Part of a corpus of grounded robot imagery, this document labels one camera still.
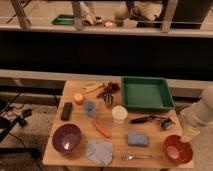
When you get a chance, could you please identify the red-orange bowl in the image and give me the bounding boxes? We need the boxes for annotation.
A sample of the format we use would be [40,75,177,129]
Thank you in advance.
[163,135,193,165]

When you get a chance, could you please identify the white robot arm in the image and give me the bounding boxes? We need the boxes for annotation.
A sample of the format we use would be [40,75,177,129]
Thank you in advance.
[181,86,213,143]

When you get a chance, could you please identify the green plastic tray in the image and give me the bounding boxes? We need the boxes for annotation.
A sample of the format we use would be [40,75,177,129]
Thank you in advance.
[121,76,175,112]

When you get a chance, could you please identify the background green tray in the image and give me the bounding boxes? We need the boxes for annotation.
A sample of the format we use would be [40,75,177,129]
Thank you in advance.
[51,14,75,25]

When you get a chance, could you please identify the metal binder clip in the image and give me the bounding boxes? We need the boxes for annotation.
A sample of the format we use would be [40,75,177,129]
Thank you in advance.
[160,118,175,130]

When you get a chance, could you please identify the blue sponge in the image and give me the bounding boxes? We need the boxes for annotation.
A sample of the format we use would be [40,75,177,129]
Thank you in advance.
[128,132,148,147]

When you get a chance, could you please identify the white cup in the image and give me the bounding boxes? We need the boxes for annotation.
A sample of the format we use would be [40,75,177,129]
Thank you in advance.
[112,106,128,124]

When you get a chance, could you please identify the orange carrot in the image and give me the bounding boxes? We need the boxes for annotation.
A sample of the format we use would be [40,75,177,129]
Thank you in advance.
[92,120,112,138]

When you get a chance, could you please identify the brown dried bunch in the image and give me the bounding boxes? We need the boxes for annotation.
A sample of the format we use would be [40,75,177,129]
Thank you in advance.
[97,82,120,98]

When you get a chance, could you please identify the grey folded cloth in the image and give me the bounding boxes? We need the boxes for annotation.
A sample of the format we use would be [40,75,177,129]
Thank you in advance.
[85,140,114,166]

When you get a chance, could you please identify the wooden table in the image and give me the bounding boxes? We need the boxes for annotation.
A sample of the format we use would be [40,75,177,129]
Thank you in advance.
[43,81,194,169]

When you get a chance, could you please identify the blue small cup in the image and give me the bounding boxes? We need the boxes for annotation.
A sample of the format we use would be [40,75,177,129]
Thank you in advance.
[83,101,96,117]

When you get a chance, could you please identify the yellow banana peel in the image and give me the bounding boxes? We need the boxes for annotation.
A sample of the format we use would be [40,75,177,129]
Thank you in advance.
[83,83,104,93]

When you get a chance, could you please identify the orange round fruit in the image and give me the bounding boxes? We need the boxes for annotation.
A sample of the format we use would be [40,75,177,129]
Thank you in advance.
[73,93,85,105]

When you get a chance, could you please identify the purple bowl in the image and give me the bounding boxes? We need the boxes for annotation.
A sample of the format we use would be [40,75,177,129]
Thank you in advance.
[52,124,82,155]

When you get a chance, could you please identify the black rectangular block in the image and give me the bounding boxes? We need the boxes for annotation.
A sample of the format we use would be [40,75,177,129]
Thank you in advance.
[61,103,73,121]

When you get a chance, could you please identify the black handled utensil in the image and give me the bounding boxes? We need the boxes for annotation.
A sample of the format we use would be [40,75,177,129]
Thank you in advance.
[130,115,162,124]

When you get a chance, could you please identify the black cables on floor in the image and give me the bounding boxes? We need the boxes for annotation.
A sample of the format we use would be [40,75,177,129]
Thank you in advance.
[0,92,34,144]

